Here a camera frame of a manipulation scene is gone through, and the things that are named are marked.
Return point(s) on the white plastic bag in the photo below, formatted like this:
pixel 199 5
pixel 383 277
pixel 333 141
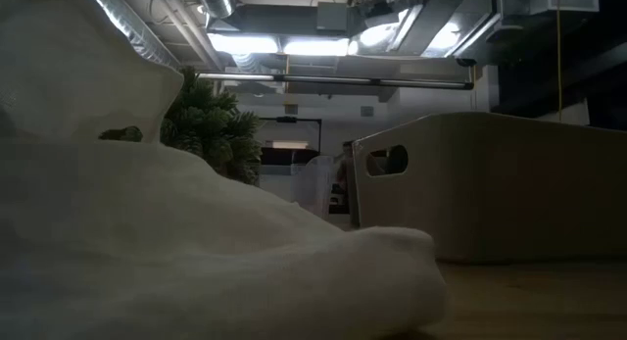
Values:
pixel 147 232

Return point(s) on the artificial green plant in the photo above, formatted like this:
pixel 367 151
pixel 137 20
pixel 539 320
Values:
pixel 210 129

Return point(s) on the ceiling light panel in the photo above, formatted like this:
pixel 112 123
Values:
pixel 377 35
pixel 316 47
pixel 242 44

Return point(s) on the clear plastic bin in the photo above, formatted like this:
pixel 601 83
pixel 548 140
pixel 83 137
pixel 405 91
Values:
pixel 313 188

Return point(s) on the long horizontal metal pipe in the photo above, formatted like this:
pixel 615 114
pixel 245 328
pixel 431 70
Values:
pixel 333 79

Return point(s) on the smoky brown plastic bin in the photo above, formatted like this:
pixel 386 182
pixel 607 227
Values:
pixel 344 176

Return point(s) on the grey junction box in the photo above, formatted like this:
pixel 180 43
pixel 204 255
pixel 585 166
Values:
pixel 331 16

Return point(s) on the grey plastic bin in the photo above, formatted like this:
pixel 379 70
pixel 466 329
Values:
pixel 490 193

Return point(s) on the silver flexible duct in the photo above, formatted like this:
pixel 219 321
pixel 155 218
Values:
pixel 127 24

